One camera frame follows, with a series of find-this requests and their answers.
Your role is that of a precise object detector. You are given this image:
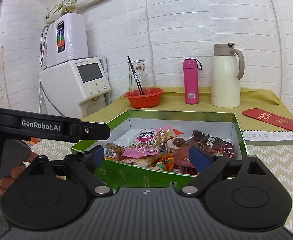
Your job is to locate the cream thermal jug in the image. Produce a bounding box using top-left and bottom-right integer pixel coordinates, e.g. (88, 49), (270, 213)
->
(211, 43), (245, 108)

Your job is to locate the brown egg snack packet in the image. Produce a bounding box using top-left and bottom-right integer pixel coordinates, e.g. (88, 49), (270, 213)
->
(166, 137), (186, 153)

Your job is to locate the black straw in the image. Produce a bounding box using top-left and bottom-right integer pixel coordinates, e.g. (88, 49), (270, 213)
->
(127, 56), (145, 95)

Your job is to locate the clear brown meat snack packet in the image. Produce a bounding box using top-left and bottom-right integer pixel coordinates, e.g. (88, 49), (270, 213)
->
(103, 143), (126, 161)

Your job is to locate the white water dispenser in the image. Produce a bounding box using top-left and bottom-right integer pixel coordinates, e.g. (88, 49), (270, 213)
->
(39, 56), (111, 119)

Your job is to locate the potted plant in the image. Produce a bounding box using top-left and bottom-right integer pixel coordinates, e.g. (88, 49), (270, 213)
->
(47, 0), (78, 18)

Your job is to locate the red envelope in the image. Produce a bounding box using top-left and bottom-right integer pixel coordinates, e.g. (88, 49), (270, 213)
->
(242, 108), (293, 131)

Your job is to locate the white water purifier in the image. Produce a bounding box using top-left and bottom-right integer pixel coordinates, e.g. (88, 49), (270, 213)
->
(46, 13), (89, 68)

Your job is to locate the pink-labelled seed bag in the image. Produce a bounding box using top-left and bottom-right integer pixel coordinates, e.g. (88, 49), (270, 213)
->
(123, 126), (176, 159)

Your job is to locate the person's left hand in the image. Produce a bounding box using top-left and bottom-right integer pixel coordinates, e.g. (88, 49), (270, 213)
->
(0, 151), (38, 196)

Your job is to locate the red-white snack in box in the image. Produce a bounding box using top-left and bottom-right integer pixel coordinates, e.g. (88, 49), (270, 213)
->
(152, 155), (175, 172)

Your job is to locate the dark red snack bag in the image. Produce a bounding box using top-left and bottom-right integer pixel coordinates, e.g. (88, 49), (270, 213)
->
(173, 130), (235, 175)

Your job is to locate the glass carafe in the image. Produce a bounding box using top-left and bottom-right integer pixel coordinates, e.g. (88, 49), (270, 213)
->
(128, 57), (150, 95)

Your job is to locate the yellow-green cloth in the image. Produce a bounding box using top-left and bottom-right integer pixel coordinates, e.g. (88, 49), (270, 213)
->
(82, 87), (293, 132)

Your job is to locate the red plastic basket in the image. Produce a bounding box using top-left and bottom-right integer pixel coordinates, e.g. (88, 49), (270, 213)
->
(124, 87), (164, 108)

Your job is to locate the pink thermos bottle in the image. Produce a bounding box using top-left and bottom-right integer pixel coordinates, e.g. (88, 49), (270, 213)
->
(183, 59), (202, 105)

